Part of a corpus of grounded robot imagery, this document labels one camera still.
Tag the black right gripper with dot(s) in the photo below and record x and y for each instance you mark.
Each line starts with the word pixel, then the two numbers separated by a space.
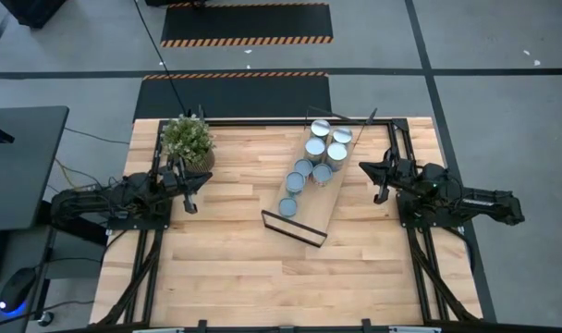
pixel 401 171

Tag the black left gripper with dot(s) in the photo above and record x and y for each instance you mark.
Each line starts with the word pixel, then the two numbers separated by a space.
pixel 172 178

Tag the green polka dot can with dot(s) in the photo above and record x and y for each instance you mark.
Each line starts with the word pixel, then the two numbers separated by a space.
pixel 336 152

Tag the mixed vegetables label can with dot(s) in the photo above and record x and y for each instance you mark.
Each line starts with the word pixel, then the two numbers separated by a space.
pixel 322 173

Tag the carrots label can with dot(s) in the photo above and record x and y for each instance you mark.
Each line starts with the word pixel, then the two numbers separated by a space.
pixel 314 148

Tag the yellow label can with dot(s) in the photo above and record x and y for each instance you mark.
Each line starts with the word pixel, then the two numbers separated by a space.
pixel 303 166

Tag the green Orange label can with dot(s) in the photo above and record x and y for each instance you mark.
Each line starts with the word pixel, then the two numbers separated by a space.
pixel 320 128

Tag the short blue-grey can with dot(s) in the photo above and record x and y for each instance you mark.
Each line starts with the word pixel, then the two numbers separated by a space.
pixel 295 181

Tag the short teal can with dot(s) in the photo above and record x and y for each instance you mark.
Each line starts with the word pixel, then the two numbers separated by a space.
pixel 288 206

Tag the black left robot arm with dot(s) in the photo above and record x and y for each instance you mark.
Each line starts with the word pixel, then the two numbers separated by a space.
pixel 101 199

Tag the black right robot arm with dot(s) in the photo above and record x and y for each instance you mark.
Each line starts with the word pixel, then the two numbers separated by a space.
pixel 466 199

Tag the artificial plant in striped pot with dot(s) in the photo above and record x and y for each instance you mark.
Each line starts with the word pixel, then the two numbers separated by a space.
pixel 188 139

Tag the black mat with hazard stripe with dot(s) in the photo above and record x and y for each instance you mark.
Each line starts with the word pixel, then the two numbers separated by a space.
pixel 246 20
pixel 235 97

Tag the dark grey desk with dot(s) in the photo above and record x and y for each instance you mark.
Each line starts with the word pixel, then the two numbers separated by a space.
pixel 27 162

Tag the black computer mouse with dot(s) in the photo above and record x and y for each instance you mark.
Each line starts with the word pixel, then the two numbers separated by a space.
pixel 15 289

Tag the black box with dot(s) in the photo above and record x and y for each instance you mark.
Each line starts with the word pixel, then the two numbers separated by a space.
pixel 31 11

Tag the wooden shelf with black frame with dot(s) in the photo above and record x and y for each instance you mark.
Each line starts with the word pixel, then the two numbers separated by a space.
pixel 318 208

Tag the black aluminium table frame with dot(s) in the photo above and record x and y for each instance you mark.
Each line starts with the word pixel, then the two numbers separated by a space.
pixel 262 122

